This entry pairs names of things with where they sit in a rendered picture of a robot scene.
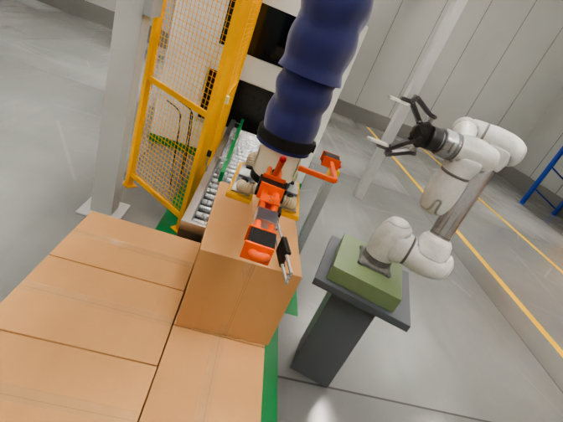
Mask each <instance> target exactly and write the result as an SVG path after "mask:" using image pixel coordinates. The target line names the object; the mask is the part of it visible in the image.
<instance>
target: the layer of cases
mask: <svg viewBox="0 0 563 422"><path fill-rule="evenodd" d="M200 244H201V243H199V242H196V241H192V240H190V239H185V238H182V237H178V236H176V235H173V234H168V233H165V232H162V231H159V230H155V229H151V228H148V227H145V226H142V225H139V224H134V223H131V222H128V221H125V220H122V219H117V218H114V217H111V216H108V215H105V214H100V213H97V212H94V211H91V212H90V213H89V214H88V215H87V216H86V217H85V218H84V219H83V220H82V221H81V222H80V223H79V224H78V225H77V226H76V227H75V228H74V229H73V230H72V231H71V232H70V233H69V234H68V235H67V236H66V237H65V238H64V239H63V240H62V241H61V242H60V243H59V244H58V246H57V247H56V248H55V249H54V250H53V251H52V252H51V253H50V254H49V255H48V256H47V257H46V258H45V259H44V260H43V261H42V262H41V263H40V264H39V265H38V266H37V267H36V268H35V269H34V270H33V271H32V272H31V273H30V274H29V275H28V276H27V277H26V278H25V279H24V280H23V281H22V282H21V283H20V284H19V285H18V286H17V287H16V288H15V289H14V290H13V291H12V292H11V293H10V294H9V295H8V296H7V297H6V298H5V299H4V300H3V301H2V302H1V303H0V422H261V401H262V385H263V369H264V352H265V348H264V347H265V345H264V344H260V343H256V342H249V341H246V340H242V339H238V338H234V337H227V336H224V335H220V334H216V333H212V332H206V331H202V330H198V329H194V328H191V327H184V326H180V325H177V320H178V316H179V313H180V310H181V307H182V304H183V299H184V296H185V293H186V290H187V288H188V284H189V280H190V276H191V274H192V271H193V267H194V263H195V261H196V257H197V254H198V252H199V246H200Z"/></svg>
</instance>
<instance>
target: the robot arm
mask: <svg viewBox="0 0 563 422"><path fill-rule="evenodd" d="M387 97H388V98H390V99H392V100H395V101H397V102H400V103H401V104H404V105H406V106H410V107H411V110H412V113H413V115H414V117H415V121H416V125H415V126H413V128H412V131H411V132H410V134H409V137H407V138H405V139H403V140H400V141H398V142H394V143H391V144H389V145H388V144H387V142H383V141H381V140H378V139H376V138H373V137H371V136H367V138H368V140H369V141H371V142H375V143H376V146H377V147H379V148H382V149H384V150H385V151H384V154H385V155H386V156H387V157H393V156H401V155H412V156H415V155H416V149H417V148H418V147H421V148H424V149H426V150H428V151H431V152H432V153H433V154H434V155H436V156H439V157H441V158H443V159H444V162H443V164H442V166H441V167H440V168H439V170H438V171H437V172H435V173H434V174H433V175H432V177H431V179H430V180H429V182H428V183H427V185H426V186H425V190H424V192H423V194H422V195H421V207H422V209H423V210H424V211H426V212H427V213H429V214H431V215H434V216H438V215H440V216H439V217H438V219H437V221H436V222H435V223H434V225H433V227H432V228H431V230H428V231H426V232H423V233H422V234H421V235H420V236H419V237H418V238H417V237H415V236H414V235H413V234H412V228H411V226H410V225H409V223H408V222H407V221H406V220H404V219H403V218H400V217H396V216H394V217H390V218H388V219H386V220H385V221H384V222H382V223H381V224H380V225H379V226H378V227H377V229H376V230H375V231H374V233H373V234H372V236H371V237H370V239H369V242H368V244H367V245H366V246H364V245H360V247H359V248H360V254H359V260H358V264H359V265H363V266H365V267H367V268H370V269H371V270H374V271H376V272H378V273H380V274H381V275H384V276H385V277H387V278H390V277H391V273H390V266H391V264H392V262H397V263H401V264H402V265H403V266H405V267H406V268H408V269H409V270H412V271H414V272H415V273H417V274H419V275H422V276H424V277H426V278H430V279H433V280H442V279H445V278H446V277H448V276H449V274H450V273H451V272H452V269H453V266H454V260H453V258H452V256H451V255H450V254H451V251H452V243H451V242H450V240H451V239H452V237H453V235H454V234H455V233H456V232H457V230H458V228H459V226H460V225H461V223H462V221H463V220H464V219H465V218H466V216H467V214H468V213H469V211H470V210H471V208H472V206H473V205H474V204H475V202H476V201H477V200H478V198H479V196H480V195H481V193H482V192H483V190H484V189H485V188H486V186H487V185H488V182H489V181H490V179H491V178H492V176H493V175H494V173H495V172H499V171H501V170H502V169H503V168H504V167H513V166H515V165H517V164H519V163H520V162H521V161H522V160H523V158H524V156H525V154H526V152H527V147H526V145H525V144H524V142H523V141H522V140H521V139H520V138H519V137H517V136H516V135H515V134H513V133H511V132H510V131H507V130H504V129H503V128H501V127H499V126H495V125H492V124H489V123H487V122H485V121H480V120H476V119H472V118H470V117H461V118H459V119H457V120H456V121H455V122H454V123H453V124H452V127H451V130H450V129H447V128H443V129H441V128H439V127H436V126H433V125H432V124H431V123H432V122H433V121H434V120H435V119H436V118H437V116H436V115H434V114H432V113H431V111H430V110H429V109H428V107H427V106H426V104H425V103H424V101H423V100H422V99H421V97H420V96H418V95H414V96H413V97H412V98H411V99H409V98H406V97H404V96H401V97H400V99H398V98H396V97H394V96H392V95H387ZM416 102H417V103H418V105H419V106H420V107H421V109H422V110H423V111H424V112H425V113H426V114H427V119H428V121H426V122H423V121H422V119H421V116H420V114H419V111H418V109H417V107H416ZM410 144H413V147H410V148H409V149H398V150H394V149H396V148H399V147H403V146H406V145H410Z"/></svg>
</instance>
